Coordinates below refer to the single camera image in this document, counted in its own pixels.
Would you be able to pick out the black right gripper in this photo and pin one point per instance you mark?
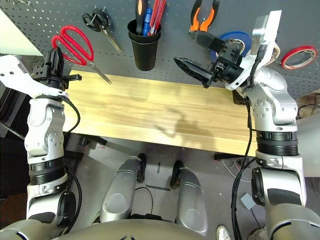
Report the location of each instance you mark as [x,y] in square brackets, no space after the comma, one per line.
[230,65]

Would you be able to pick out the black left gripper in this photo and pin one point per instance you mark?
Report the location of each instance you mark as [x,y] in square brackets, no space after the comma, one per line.
[50,81]

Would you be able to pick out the orange black pliers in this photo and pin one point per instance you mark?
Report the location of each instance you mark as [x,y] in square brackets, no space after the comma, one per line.
[195,22]

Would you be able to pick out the white tape roll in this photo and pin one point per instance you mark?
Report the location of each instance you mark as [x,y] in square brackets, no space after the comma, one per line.
[276,52]

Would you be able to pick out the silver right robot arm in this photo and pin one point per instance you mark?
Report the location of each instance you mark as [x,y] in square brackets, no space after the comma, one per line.
[275,105]

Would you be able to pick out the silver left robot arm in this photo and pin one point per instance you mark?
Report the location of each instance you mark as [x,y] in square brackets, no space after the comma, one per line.
[45,125]

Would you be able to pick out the grey perforated pegboard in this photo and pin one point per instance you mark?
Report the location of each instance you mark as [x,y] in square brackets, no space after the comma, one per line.
[175,62]

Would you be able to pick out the metal pegboard hook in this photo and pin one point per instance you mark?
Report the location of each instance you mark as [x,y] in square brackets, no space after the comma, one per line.
[308,53]
[26,2]
[14,2]
[96,17]

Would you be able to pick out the blue tape roll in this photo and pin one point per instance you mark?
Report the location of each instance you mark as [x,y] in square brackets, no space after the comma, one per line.
[240,36]

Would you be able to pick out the black cup holder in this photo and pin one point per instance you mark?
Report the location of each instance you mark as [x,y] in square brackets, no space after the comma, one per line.
[146,58]

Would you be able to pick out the black plastic cup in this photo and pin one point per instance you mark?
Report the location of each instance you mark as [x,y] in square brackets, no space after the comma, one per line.
[145,40]

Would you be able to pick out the black plastic tool case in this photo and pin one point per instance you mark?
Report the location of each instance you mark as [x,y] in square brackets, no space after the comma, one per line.
[238,98]

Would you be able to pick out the large black equipment case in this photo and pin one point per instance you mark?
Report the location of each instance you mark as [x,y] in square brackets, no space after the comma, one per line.
[10,112]

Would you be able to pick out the black table foot bar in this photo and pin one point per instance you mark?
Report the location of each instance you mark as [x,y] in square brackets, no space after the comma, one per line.
[227,156]
[95,140]

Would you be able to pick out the red tape roll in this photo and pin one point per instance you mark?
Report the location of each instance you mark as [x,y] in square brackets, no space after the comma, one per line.
[285,63]

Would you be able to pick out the short black floor tape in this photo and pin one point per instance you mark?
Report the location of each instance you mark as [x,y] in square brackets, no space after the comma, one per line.
[158,167]

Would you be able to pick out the long black floor tape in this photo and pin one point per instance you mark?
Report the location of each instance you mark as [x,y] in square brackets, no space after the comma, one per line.
[157,187]

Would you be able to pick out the grey rounded machine housing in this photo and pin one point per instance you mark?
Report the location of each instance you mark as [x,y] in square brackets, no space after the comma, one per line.
[310,145]

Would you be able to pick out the silver left robot leg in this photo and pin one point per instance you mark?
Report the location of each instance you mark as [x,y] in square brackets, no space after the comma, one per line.
[117,192]

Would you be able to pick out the silver robot leg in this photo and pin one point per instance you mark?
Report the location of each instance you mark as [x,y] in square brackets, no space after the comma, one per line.
[117,192]
[190,200]

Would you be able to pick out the silver right robot leg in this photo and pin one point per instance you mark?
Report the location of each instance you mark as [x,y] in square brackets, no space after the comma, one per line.
[190,200]

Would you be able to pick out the small grey box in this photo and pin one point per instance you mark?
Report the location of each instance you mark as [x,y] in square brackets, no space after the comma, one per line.
[248,201]

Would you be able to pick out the black waist box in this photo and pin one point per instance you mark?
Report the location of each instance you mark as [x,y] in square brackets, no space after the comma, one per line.
[150,217]

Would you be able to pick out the white sneaker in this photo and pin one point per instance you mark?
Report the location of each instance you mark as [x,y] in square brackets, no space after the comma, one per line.
[223,232]

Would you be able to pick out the grey robot torso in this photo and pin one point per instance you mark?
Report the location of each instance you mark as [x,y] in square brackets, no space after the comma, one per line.
[130,232]

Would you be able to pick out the grey sneaker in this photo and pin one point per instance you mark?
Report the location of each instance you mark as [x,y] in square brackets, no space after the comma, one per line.
[257,235]

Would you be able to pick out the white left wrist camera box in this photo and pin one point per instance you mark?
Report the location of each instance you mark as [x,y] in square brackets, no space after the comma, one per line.
[15,75]

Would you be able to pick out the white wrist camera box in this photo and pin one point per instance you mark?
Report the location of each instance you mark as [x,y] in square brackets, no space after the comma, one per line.
[273,30]
[15,75]

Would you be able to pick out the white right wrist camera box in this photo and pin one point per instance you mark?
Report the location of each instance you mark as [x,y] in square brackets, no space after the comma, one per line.
[273,30]

